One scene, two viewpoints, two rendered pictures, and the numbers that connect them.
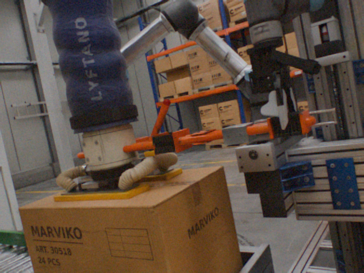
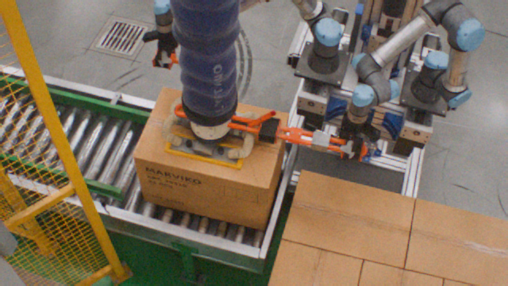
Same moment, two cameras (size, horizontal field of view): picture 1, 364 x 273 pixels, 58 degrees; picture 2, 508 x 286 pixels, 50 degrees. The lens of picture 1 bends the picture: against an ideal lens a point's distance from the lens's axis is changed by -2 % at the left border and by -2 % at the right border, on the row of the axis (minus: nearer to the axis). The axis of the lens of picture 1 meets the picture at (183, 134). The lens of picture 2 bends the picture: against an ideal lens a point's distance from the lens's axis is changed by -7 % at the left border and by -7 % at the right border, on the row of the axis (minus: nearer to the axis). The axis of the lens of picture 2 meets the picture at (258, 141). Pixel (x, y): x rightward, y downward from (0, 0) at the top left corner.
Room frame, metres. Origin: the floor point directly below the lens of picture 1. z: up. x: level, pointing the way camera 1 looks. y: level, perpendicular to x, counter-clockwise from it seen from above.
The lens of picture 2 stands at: (-0.29, 0.58, 3.01)
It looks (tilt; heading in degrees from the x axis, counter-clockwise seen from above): 56 degrees down; 339
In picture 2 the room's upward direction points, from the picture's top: 3 degrees clockwise
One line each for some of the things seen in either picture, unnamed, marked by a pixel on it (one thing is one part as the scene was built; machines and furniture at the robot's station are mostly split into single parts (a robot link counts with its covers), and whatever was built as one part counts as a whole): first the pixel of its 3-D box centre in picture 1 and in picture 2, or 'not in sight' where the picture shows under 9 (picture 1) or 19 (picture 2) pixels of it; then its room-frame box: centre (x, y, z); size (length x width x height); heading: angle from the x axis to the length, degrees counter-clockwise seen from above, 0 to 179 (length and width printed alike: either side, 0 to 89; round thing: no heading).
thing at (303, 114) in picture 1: (289, 124); (352, 149); (0.79, -0.25, 1.08); 0.08 x 0.07 x 0.05; 57
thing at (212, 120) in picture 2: (105, 117); (209, 98); (1.12, 0.25, 1.19); 0.23 x 0.23 x 0.04
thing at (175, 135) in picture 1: (171, 141); (269, 129); (0.98, 0.04, 1.08); 0.10 x 0.08 x 0.06; 147
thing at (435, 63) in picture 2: not in sight; (436, 67); (1.00, -0.74, 1.20); 0.13 x 0.12 x 0.14; 7
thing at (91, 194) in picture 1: (98, 188); (205, 148); (1.04, 0.30, 0.97); 0.34 x 0.10 x 0.05; 57
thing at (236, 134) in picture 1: (239, 134); (320, 141); (0.87, -0.14, 1.07); 0.07 x 0.07 x 0.04; 57
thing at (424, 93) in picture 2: not in sight; (429, 83); (1.01, -0.74, 1.09); 0.15 x 0.15 x 0.10
